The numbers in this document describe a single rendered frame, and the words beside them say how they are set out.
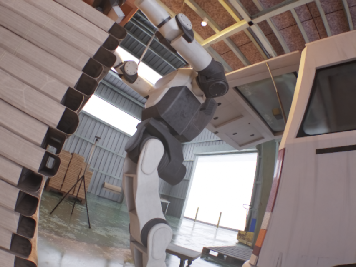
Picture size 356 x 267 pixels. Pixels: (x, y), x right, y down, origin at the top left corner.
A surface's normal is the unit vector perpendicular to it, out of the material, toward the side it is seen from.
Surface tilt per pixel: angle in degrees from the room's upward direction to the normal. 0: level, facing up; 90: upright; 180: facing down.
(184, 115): 102
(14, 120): 90
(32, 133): 90
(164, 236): 90
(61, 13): 90
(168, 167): 113
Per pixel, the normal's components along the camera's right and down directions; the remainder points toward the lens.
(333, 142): -0.72, -0.43
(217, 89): -0.03, 0.81
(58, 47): 0.64, -0.13
